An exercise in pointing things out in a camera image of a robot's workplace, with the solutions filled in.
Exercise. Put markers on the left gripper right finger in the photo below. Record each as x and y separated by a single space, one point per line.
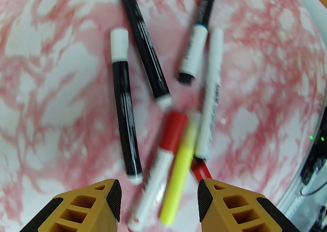
237 213

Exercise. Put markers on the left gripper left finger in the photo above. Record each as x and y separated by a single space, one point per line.
84 210

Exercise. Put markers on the white barrel red marker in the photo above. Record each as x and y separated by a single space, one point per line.
163 164
201 171

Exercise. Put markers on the yellow highlighter pen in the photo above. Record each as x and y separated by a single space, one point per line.
178 174

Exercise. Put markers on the black barrel marker pen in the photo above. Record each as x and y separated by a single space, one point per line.
143 42
125 123

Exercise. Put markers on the white whiteboard marker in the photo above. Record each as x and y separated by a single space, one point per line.
212 93

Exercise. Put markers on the white barrel black marker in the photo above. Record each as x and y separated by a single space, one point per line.
194 49

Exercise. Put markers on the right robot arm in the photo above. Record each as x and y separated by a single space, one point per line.
316 159

